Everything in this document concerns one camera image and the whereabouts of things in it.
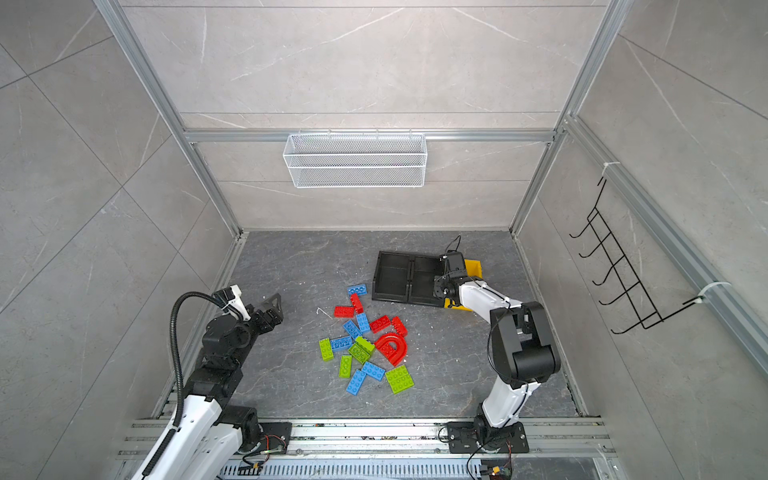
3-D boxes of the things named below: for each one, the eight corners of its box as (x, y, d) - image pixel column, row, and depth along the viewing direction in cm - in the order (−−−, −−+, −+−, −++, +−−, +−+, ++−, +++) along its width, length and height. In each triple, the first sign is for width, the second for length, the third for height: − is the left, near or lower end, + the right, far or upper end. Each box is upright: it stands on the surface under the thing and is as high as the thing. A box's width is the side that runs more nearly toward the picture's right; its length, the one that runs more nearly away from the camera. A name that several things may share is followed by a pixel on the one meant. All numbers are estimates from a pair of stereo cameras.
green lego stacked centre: (347, 354, 89) (346, 351, 87) (359, 338, 92) (358, 335, 90) (363, 364, 87) (363, 362, 85) (375, 348, 90) (374, 344, 88)
